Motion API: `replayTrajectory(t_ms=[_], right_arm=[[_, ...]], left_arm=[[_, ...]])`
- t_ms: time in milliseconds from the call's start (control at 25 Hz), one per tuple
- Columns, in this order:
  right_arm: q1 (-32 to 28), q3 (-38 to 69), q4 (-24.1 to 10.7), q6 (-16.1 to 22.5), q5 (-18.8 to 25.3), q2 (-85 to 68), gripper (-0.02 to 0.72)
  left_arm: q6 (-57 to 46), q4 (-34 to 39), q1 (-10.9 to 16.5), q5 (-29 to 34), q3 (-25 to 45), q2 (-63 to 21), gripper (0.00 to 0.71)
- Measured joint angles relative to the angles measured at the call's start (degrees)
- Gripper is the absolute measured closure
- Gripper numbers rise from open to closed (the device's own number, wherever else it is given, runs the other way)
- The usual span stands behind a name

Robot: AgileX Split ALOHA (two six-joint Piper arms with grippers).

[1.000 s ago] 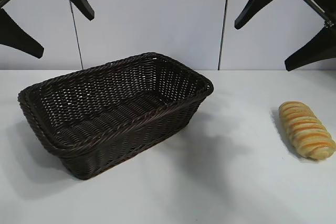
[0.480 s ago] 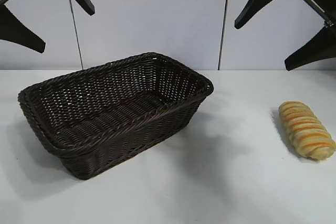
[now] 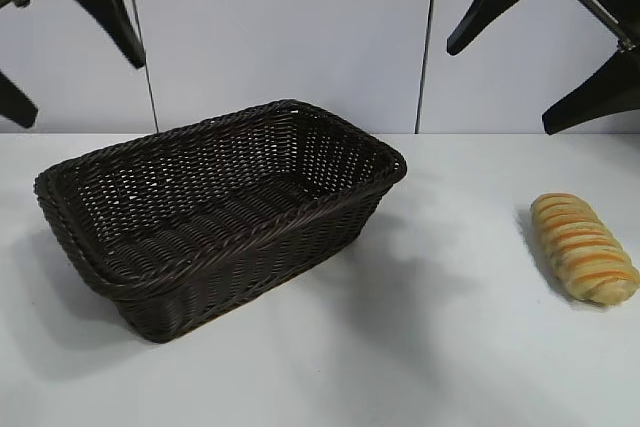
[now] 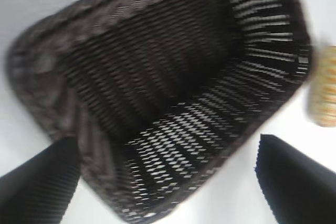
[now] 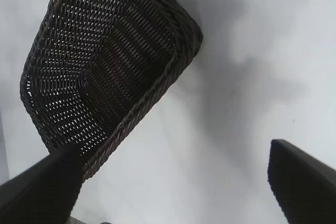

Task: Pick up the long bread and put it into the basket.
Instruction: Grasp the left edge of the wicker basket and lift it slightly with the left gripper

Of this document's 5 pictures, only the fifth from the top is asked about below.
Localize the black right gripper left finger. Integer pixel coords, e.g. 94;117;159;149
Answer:
0;144;87;224

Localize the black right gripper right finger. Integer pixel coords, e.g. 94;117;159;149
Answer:
267;138;336;224

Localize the dark brown wicker basket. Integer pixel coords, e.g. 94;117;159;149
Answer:
19;0;204;185

